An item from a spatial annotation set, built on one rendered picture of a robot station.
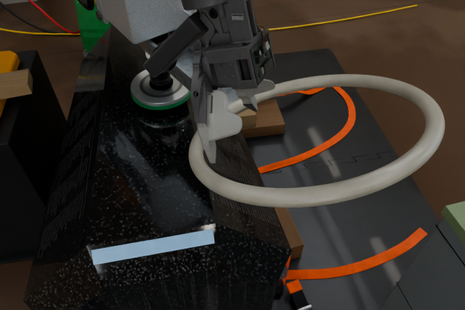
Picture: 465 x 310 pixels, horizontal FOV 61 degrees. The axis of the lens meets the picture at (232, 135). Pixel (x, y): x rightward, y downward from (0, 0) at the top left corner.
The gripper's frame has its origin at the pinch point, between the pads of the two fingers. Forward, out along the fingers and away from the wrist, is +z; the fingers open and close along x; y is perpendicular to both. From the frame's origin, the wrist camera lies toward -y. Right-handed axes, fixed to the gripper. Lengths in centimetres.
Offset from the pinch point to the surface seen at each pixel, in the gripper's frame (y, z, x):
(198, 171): -12.1, 10.7, 5.0
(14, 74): -118, 2, 48
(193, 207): -33, 38, 24
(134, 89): -67, 14, 53
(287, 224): -37, 99, 86
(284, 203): 5.9, 11.6, -0.3
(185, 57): -39, 3, 50
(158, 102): -56, 18, 51
